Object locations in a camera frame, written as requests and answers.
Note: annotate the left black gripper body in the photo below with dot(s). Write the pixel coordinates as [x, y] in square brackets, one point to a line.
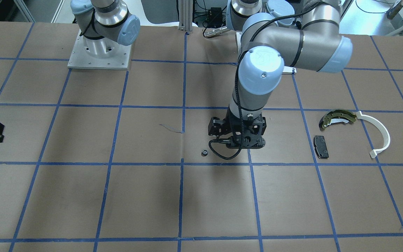
[216, 126]

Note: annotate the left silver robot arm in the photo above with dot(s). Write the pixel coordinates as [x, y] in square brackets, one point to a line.
[265, 49]

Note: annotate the black brake pad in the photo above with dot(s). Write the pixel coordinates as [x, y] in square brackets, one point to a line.
[320, 147]

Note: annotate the olive brake shoe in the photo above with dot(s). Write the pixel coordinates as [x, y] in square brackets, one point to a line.
[336, 117]

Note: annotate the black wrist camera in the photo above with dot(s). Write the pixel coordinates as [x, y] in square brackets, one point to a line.
[218, 127]

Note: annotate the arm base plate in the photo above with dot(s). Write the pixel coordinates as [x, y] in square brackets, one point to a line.
[99, 54]
[238, 35]

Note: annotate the white curved plastic bracket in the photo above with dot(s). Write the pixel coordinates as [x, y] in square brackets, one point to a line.
[382, 129]

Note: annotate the aluminium frame post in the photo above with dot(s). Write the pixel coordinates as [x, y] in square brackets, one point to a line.
[185, 11]

